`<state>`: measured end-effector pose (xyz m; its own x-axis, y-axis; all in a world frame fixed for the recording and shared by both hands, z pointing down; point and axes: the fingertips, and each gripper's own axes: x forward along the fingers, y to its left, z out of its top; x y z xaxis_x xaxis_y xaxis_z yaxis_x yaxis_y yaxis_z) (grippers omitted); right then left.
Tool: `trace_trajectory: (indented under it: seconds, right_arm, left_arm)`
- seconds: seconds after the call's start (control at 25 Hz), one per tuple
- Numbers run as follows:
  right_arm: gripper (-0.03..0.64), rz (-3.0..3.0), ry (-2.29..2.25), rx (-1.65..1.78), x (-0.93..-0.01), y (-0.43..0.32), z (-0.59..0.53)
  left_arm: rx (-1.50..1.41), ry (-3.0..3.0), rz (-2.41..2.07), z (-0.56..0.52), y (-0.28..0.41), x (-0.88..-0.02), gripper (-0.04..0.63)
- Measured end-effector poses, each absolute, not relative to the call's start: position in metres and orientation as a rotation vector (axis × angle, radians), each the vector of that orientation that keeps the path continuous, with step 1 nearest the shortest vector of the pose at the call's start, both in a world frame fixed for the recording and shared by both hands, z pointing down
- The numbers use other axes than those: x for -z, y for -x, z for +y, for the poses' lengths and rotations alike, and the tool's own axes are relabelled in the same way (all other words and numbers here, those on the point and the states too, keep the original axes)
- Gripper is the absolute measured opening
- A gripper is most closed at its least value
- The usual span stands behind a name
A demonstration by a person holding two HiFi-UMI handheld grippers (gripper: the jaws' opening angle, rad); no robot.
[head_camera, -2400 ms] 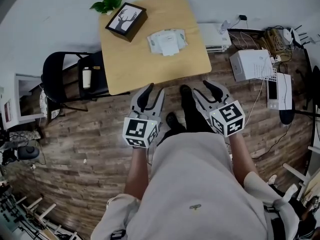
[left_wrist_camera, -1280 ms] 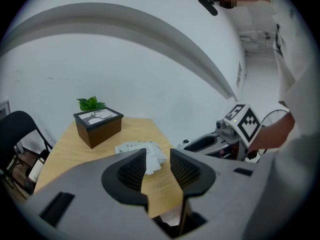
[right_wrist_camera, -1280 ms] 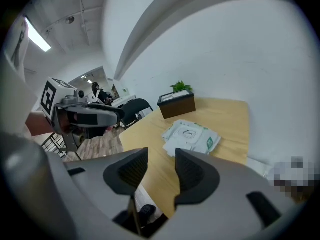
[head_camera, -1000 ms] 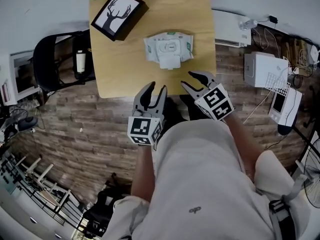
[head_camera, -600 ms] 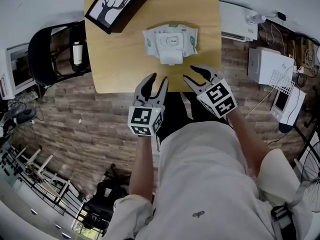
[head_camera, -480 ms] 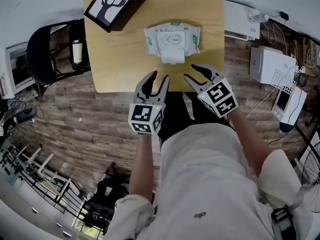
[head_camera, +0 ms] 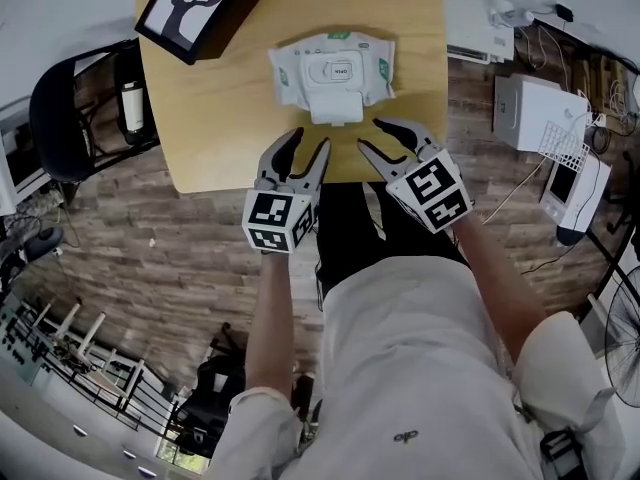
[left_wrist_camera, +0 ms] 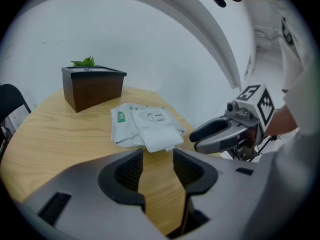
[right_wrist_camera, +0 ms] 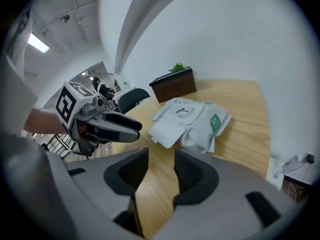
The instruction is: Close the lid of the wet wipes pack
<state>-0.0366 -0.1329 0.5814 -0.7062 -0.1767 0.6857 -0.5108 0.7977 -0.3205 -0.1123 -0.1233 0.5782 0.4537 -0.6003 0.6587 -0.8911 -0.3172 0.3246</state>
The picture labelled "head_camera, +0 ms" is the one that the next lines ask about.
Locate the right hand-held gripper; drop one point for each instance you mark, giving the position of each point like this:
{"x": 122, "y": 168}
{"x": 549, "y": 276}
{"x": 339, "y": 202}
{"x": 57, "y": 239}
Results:
{"x": 435, "y": 188}

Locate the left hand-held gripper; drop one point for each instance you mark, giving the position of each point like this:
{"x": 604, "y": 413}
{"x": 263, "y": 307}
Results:
{"x": 270, "y": 213}

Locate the white plastic flip lid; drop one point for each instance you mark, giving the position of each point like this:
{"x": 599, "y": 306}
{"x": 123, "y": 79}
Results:
{"x": 336, "y": 110}

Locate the white wet wipe pack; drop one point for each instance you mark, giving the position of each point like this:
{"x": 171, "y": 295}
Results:
{"x": 290, "y": 75}

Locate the person's right forearm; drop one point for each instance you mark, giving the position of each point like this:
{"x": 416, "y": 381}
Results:
{"x": 500, "y": 288}

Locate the person's left forearm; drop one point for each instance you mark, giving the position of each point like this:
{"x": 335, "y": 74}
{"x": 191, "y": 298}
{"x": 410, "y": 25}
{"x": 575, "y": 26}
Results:
{"x": 270, "y": 328}

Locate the person's black trousers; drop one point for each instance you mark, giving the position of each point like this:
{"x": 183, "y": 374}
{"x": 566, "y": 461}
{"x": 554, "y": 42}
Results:
{"x": 360, "y": 233}

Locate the large white carton box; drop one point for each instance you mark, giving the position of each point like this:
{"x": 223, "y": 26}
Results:
{"x": 535, "y": 110}

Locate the white toaster oven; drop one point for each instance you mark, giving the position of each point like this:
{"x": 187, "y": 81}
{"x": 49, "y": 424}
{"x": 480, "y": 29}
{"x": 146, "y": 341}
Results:
{"x": 475, "y": 23}

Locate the white bottle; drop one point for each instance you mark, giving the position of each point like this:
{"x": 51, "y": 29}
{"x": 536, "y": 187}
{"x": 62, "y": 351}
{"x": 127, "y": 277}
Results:
{"x": 133, "y": 108}

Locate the white appliance with dark screen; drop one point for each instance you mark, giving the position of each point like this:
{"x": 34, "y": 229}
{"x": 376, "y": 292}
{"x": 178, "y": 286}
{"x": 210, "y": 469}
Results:
{"x": 580, "y": 193}

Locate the black framed deer picture box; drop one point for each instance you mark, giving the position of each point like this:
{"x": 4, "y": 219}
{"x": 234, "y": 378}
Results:
{"x": 200, "y": 8}

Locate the person's white shirt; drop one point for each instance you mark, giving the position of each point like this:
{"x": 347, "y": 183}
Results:
{"x": 410, "y": 368}

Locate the black power adapter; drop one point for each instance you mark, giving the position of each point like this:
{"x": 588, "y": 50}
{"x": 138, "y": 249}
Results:
{"x": 565, "y": 11}

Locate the black bag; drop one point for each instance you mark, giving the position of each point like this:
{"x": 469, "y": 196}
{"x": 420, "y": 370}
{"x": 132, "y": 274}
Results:
{"x": 215, "y": 383}

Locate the black folding chair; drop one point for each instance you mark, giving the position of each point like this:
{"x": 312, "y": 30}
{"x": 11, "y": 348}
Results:
{"x": 57, "y": 118}

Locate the gray rounded device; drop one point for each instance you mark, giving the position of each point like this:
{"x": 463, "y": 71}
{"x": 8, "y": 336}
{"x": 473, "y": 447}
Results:
{"x": 45, "y": 240}

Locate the camouflage cloth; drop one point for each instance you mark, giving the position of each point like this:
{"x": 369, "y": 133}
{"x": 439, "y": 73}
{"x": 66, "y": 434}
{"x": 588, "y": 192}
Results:
{"x": 35, "y": 208}

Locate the white side cabinet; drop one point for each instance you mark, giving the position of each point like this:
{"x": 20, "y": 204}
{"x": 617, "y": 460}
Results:
{"x": 12, "y": 168}

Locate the wooden slat rack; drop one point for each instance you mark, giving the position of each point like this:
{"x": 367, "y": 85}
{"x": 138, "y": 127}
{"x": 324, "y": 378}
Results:
{"x": 75, "y": 348}

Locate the black standing fan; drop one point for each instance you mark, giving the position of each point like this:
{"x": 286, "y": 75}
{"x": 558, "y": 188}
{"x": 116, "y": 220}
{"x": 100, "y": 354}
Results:
{"x": 625, "y": 338}

